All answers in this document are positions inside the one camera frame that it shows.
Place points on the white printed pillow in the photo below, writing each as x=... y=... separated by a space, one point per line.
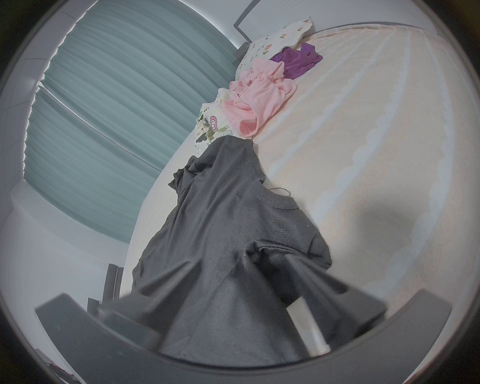
x=277 y=37

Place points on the white printed garment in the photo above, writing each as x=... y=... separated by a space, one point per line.
x=210 y=125

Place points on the black padded seat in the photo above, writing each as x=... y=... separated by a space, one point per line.
x=114 y=281

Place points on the grey bedside table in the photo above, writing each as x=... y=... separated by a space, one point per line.
x=240 y=51

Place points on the blue-green curtain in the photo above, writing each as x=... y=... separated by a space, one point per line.
x=142 y=75
x=82 y=161

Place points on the pink garment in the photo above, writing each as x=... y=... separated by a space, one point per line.
x=258 y=97

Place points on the black polo shirt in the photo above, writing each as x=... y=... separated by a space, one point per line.
x=225 y=225

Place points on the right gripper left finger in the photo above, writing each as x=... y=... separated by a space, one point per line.
x=150 y=303

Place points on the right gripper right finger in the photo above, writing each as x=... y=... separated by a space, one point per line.
x=345 y=311

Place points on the purple garment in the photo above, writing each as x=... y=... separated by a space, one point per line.
x=296 y=60

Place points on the bed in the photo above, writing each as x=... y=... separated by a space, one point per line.
x=375 y=150

